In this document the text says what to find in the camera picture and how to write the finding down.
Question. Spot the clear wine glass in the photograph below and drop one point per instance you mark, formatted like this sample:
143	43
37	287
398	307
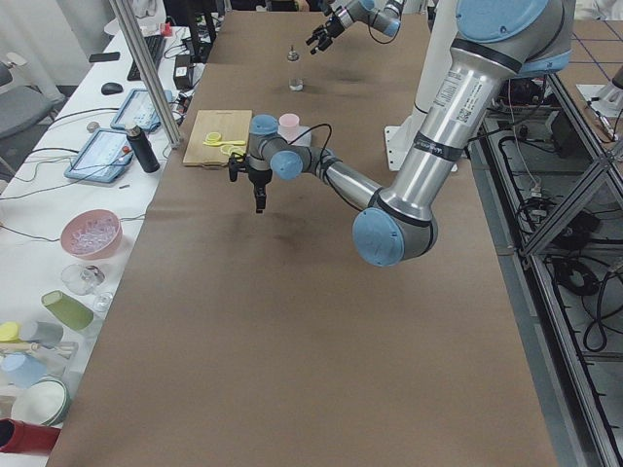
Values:
83	280

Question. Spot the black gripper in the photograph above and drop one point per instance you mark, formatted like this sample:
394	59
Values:
331	27
257	177

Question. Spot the glass sauce bottle metal spout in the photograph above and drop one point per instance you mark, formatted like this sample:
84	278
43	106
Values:
295	78

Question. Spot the lemon slice near knife tip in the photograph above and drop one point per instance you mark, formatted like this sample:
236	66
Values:
213	138

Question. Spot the yellow plastic cup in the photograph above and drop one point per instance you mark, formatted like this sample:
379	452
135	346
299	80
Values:
9	332

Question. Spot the wooden cutting board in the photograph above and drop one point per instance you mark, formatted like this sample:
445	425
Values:
232	124

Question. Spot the near teach pendant tablet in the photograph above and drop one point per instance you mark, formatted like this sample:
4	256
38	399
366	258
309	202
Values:
104	158

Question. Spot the aluminium frame post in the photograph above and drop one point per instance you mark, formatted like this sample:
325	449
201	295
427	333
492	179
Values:
148	72

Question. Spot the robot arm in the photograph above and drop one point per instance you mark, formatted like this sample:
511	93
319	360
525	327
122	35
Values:
495	41
341	16

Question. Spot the pink bowl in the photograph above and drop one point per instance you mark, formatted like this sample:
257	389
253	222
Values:
93	234

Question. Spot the black computer mouse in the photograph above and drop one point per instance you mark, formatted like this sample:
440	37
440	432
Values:
111	88

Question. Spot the black water bottle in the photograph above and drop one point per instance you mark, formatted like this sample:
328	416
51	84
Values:
141	147

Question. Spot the yellow plastic knife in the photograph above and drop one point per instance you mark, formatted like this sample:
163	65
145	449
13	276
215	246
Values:
231	142

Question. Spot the far teach pendant tablet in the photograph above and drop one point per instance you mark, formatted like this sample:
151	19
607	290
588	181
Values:
137	108

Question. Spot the pink plastic cup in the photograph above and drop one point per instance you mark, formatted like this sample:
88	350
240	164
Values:
289	126

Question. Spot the white green-rimmed bowl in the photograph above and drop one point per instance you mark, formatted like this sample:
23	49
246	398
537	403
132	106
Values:
44	403

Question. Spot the teach pendant tablet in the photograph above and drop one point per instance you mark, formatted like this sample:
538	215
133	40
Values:
137	108
104	158

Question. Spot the light blue cup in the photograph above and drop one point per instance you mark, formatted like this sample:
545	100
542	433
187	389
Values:
23	370

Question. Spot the red cup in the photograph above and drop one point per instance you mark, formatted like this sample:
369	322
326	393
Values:
20	437

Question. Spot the black smartphone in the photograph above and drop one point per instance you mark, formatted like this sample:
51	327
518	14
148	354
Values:
104	57

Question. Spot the upper lemon slice of row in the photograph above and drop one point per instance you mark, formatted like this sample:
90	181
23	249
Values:
227	149

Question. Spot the green plastic cup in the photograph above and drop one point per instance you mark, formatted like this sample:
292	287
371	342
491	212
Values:
67	310

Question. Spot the grey cup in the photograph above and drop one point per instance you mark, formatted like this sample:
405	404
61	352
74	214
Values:
46	333

